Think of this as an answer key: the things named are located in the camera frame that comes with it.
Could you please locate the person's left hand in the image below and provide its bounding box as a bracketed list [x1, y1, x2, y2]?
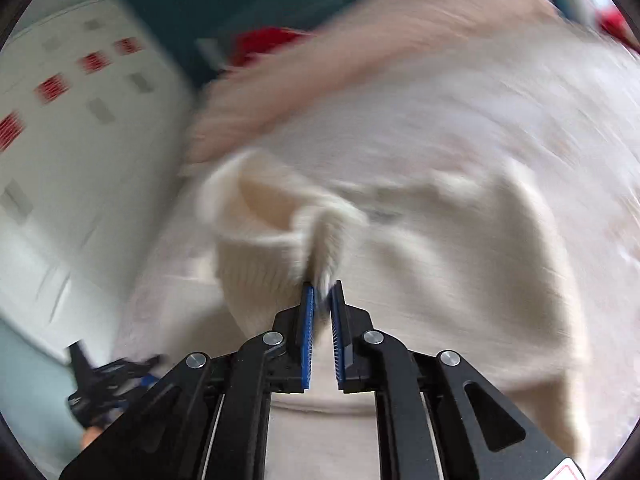
[80, 424, 107, 451]

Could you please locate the red cloth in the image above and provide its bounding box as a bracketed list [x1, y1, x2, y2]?
[230, 27, 313, 68]

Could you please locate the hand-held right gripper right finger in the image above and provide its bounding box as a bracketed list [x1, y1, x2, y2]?
[328, 280, 585, 480]

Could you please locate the pale pink bed sheet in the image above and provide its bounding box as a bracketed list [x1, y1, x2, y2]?
[112, 20, 640, 461]

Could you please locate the teal cabinet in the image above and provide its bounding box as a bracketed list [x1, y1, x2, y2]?
[115, 0, 411, 96]

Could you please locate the peach pink blanket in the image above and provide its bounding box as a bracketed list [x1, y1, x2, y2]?
[182, 0, 568, 166]

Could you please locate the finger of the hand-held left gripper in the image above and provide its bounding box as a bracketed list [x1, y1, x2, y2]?
[107, 354, 165, 392]

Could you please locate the cream fleece garment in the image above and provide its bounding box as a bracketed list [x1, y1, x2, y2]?
[192, 150, 593, 480]

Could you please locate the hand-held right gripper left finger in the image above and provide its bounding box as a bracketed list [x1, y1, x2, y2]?
[59, 283, 316, 480]

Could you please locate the white panel with red marks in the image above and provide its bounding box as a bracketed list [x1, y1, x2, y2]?
[0, 0, 201, 361]

